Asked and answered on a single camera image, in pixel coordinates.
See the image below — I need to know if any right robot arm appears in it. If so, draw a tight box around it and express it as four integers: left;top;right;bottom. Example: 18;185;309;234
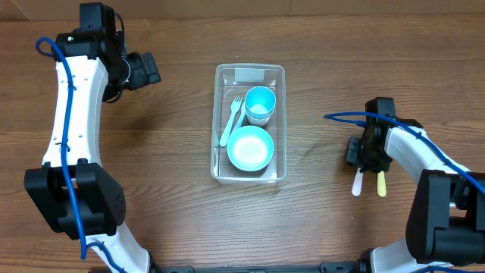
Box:
346;112;484;272

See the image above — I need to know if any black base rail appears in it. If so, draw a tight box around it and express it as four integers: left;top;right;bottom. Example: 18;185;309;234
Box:
149;259;372;273

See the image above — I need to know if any light blue plastic fork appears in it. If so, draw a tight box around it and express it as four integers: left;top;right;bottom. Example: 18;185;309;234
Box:
233;105;246;131

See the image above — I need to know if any pink plastic spoon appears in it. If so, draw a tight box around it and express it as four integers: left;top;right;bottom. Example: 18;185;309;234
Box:
352;168;363;196

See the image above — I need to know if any light blue bowl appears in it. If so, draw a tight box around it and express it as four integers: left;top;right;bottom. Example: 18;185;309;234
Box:
227;125;274;172

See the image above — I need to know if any yellow plastic fork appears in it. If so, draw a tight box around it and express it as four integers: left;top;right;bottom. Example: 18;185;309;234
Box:
377;171;386;197

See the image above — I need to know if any clear plastic container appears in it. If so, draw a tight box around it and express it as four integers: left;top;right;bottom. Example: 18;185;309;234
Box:
211;63;286;184

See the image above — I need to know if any blue cup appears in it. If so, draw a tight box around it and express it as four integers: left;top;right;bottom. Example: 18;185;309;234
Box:
245;86;276;110

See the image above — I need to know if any white plastic fork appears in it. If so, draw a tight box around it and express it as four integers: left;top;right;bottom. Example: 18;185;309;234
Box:
219;96;243;147

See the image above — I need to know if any pink cup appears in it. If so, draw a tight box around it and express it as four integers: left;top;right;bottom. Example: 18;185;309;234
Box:
248;116;270;127

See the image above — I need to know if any right blue cable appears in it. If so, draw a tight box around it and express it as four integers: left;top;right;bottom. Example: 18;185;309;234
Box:
323;111;485;273

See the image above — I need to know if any green cup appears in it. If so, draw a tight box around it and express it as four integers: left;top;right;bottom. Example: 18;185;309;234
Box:
246;105;274;120

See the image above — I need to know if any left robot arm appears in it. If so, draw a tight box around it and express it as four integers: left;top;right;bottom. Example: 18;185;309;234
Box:
24;2;161;272

